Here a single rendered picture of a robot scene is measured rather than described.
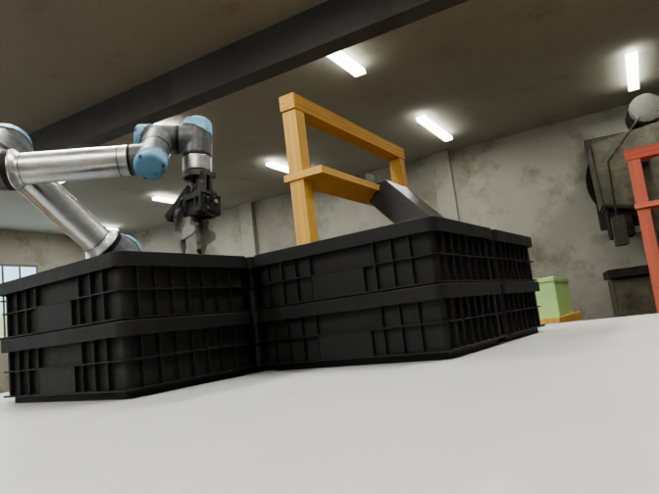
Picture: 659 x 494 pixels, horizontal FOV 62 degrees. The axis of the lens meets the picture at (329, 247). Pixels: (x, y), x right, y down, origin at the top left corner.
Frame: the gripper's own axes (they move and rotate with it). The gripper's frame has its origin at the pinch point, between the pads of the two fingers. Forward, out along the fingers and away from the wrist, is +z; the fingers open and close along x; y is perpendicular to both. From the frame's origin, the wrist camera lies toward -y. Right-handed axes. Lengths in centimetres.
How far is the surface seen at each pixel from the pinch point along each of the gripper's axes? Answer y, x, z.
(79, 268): 20.7, -41.5, 13.6
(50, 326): 10.0, -39.9, 22.2
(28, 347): 3.2, -39.9, 25.3
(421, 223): 69, -12, 10
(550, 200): -70, 761, -221
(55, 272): 13.2, -41.5, 13.3
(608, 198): 21, 647, -173
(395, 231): 64, -12, 10
